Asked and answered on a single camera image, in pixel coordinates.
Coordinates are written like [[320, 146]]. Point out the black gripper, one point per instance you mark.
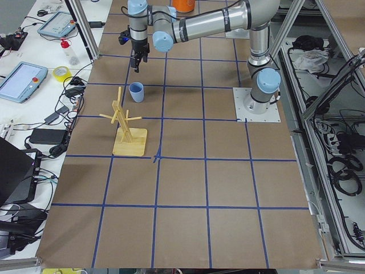
[[139, 45]]

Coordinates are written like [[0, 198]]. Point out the light blue plastic cup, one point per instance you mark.
[[136, 90]]

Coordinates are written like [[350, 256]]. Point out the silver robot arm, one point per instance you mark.
[[168, 30]]

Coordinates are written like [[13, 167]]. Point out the wooden cup stand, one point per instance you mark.
[[128, 141]]

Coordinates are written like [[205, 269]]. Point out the orange can with grey lid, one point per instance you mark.
[[183, 6]]

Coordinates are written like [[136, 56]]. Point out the red cap squeeze bottle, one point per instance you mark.
[[69, 52]]

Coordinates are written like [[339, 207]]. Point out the yellow tape roll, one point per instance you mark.
[[61, 73]]

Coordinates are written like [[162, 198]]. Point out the upper teach pendant tablet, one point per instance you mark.
[[58, 26]]

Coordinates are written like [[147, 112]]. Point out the teach pendant tablet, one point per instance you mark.
[[58, 26], [22, 82]]

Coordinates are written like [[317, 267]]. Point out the lower teach pendant tablet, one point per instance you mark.
[[22, 82]]

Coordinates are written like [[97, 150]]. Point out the black laptop computer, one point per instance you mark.
[[18, 171]]

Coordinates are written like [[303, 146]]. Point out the white crumpled cloth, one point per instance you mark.
[[313, 61]]

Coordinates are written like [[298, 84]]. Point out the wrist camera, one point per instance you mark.
[[124, 37]]

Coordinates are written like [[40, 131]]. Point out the aluminium frame post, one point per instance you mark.
[[76, 10]]

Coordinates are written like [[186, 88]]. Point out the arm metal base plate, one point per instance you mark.
[[248, 110]]

